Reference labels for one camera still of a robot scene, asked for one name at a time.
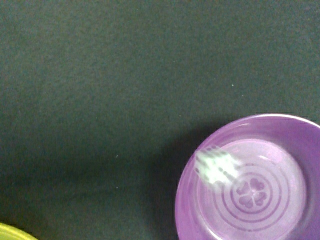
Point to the white die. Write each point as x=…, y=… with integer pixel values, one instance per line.
x=216, y=168

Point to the yellow plastic plate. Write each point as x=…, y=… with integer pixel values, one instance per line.
x=8, y=232

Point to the purple plastic bowl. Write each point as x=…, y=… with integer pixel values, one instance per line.
x=278, y=194

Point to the black tablecloth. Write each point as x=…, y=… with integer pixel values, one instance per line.
x=102, y=102

